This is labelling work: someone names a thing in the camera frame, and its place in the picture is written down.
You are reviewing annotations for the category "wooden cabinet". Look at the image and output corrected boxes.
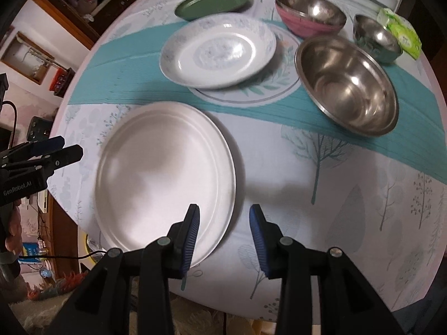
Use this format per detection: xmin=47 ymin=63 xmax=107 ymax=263
xmin=31 ymin=0 xmax=144 ymax=49

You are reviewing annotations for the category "red wall decoration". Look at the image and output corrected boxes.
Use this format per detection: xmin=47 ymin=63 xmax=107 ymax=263
xmin=51 ymin=70 xmax=75 ymax=96

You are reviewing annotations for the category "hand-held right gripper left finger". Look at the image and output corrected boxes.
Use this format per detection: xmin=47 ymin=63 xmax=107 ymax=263
xmin=45 ymin=204 xmax=201 ymax=335

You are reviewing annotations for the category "tree print tablecloth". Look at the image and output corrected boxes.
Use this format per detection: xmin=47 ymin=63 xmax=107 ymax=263
xmin=49 ymin=0 xmax=447 ymax=322

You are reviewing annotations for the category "pink ornament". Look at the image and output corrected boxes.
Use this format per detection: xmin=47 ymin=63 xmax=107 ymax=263
xmin=77 ymin=0 xmax=99 ymax=16

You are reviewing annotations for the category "green tissue pack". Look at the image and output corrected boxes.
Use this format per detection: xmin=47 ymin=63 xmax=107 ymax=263
xmin=377 ymin=7 xmax=422 ymax=60

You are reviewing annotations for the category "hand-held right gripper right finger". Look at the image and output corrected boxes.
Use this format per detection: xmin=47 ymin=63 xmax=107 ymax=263
xmin=249 ymin=204 xmax=402 ymax=335

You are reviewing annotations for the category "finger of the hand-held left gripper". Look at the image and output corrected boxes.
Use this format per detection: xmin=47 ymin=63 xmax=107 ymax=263
xmin=0 ymin=145 xmax=84 ymax=182
xmin=0 ymin=135 xmax=66 ymax=163

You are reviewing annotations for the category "large plain white plate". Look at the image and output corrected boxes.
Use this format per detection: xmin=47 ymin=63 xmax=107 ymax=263
xmin=94 ymin=101 xmax=237 ymax=269

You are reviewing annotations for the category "white floral plate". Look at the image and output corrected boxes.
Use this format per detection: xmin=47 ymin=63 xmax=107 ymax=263
xmin=160 ymin=13 xmax=277 ymax=89

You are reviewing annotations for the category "wooden wall frame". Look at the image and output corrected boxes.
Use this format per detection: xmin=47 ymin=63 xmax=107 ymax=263
xmin=3 ymin=31 xmax=56 ymax=84

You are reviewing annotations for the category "black cable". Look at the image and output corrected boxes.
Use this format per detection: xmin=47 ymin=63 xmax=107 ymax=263
xmin=16 ymin=249 xmax=105 ymax=262

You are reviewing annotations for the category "large steel bowl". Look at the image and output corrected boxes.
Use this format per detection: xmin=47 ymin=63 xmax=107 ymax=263
xmin=295 ymin=35 xmax=399 ymax=137

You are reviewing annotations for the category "pink steel bowl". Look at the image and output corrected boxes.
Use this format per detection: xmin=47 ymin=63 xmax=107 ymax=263
xmin=275 ymin=0 xmax=347 ymax=39

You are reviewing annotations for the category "yellow rimmed basin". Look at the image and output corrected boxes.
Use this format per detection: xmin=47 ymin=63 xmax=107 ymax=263
xmin=84 ymin=232 xmax=105 ymax=266

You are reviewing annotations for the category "orange fluffy item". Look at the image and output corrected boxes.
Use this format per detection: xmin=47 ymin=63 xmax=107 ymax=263
xmin=26 ymin=270 xmax=88 ymax=301

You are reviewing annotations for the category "small steel bowl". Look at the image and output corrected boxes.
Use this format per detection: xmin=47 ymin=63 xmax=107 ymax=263
xmin=353 ymin=14 xmax=404 ymax=64

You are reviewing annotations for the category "person's left hand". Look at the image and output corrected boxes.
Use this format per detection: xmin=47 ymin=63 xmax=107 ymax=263
xmin=4 ymin=200 xmax=23 ymax=255

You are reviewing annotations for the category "green plate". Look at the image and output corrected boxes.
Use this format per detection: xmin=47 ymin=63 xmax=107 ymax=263
xmin=175 ymin=0 xmax=251 ymax=21

